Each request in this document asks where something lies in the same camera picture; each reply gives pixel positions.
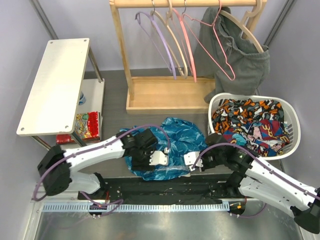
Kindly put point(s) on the colourful patterned clothes in basket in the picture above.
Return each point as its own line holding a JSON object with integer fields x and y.
{"x": 257, "y": 125}

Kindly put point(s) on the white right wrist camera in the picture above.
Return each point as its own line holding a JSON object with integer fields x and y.
{"x": 190, "y": 159}

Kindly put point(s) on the pink wire hanger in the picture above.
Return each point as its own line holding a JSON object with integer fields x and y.
{"x": 213, "y": 27}

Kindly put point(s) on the beige wooden hanger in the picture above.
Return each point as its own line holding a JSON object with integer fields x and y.
{"x": 183, "y": 70}

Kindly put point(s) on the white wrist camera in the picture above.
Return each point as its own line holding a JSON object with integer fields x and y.
{"x": 190, "y": 159}
{"x": 159, "y": 157}

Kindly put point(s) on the grey shorts on hanger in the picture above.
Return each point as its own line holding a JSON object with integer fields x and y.
{"x": 250, "y": 67}

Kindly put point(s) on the light wooden hanger with shorts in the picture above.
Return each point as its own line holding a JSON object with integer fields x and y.
{"x": 248, "y": 21}

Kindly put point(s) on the wooden clothes rack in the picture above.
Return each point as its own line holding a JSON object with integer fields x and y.
{"x": 164, "y": 94}

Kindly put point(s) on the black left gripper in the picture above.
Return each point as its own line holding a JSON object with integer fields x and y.
{"x": 144, "y": 165}

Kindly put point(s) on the white slotted cable duct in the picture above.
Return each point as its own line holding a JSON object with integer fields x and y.
{"x": 74, "y": 207}

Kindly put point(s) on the blue patterned shorts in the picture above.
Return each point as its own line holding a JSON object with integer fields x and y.
{"x": 184, "y": 136}

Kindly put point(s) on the red colourful book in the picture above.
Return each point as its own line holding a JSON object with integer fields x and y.
{"x": 88, "y": 126}

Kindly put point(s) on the pink plastic hanger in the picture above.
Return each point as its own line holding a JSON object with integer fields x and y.
{"x": 187, "y": 41}

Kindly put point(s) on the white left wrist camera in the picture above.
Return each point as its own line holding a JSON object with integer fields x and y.
{"x": 159, "y": 157}

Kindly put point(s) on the white two-tier side table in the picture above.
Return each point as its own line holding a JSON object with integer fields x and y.
{"x": 67, "y": 68}

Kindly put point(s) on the white laundry basket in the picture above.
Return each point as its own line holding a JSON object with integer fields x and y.
{"x": 290, "y": 116}

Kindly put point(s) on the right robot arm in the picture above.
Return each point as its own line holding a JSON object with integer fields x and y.
{"x": 252, "y": 176}

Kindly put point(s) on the blue white cup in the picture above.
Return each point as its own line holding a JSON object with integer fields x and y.
{"x": 82, "y": 99}

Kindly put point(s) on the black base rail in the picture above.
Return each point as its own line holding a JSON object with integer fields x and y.
{"x": 199, "y": 189}

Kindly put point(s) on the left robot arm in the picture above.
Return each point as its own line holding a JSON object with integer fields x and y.
{"x": 60, "y": 169}

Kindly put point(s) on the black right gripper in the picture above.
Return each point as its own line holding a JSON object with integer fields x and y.
{"x": 205, "y": 166}

